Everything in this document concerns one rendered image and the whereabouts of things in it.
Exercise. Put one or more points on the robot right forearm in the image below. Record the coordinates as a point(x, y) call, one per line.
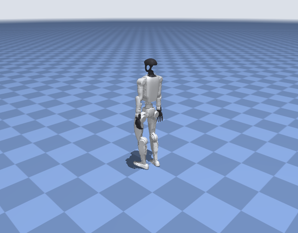
point(158, 102)

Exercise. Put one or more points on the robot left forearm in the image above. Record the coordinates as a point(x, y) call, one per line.
point(138, 106)

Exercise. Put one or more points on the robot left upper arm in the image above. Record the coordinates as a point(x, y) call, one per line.
point(140, 83)

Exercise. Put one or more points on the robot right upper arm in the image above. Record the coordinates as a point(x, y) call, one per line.
point(160, 84)

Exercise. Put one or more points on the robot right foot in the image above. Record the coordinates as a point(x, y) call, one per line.
point(156, 163)

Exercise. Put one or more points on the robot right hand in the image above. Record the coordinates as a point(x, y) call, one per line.
point(160, 115)

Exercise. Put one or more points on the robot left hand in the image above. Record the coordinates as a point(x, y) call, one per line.
point(137, 122)

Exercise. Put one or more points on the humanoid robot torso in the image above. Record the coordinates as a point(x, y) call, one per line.
point(150, 93)

